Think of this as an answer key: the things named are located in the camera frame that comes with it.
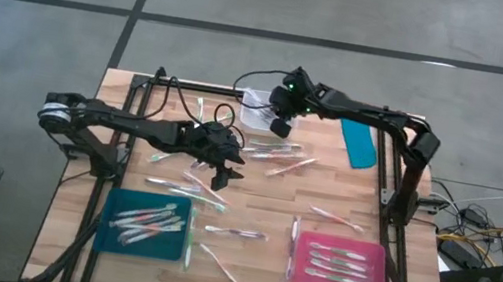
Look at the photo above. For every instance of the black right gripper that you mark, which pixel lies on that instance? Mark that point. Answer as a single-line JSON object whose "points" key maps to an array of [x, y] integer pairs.
{"points": [[296, 95]]}

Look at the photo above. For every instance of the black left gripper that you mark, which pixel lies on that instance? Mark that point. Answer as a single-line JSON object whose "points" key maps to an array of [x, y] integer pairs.
{"points": [[210, 144]]}

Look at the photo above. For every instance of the purple white toothbrush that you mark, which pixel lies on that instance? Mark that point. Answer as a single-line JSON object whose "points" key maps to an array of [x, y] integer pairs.
{"points": [[174, 184], [254, 100], [266, 114], [293, 249], [237, 232], [260, 151]]}

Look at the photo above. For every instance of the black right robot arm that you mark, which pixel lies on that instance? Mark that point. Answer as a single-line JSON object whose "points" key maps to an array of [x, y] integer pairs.
{"points": [[372, 114]]}

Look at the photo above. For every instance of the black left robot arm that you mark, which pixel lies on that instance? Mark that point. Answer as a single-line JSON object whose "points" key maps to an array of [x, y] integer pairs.
{"points": [[132, 124]]}

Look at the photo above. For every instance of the white plastic bin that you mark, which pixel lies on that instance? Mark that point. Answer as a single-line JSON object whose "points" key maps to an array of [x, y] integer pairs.
{"points": [[247, 119]]}

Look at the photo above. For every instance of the blue flat plastic lid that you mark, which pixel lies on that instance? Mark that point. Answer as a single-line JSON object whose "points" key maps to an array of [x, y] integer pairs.
{"points": [[357, 142]]}

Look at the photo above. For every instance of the teal plastic bin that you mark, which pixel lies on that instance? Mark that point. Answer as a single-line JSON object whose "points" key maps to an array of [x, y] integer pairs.
{"points": [[163, 253]]}

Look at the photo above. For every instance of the pink plastic bin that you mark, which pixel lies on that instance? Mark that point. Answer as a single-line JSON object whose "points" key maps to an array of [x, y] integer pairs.
{"points": [[381, 263]]}

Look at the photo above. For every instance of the black power adapter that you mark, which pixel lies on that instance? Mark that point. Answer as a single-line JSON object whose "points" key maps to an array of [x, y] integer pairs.
{"points": [[475, 217]]}

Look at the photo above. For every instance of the black power strip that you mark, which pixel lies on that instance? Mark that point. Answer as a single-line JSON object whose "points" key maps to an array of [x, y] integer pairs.
{"points": [[459, 254]]}

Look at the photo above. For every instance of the black aluminium rig frame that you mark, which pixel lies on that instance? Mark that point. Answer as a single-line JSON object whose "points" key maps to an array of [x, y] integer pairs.
{"points": [[219, 90]]}

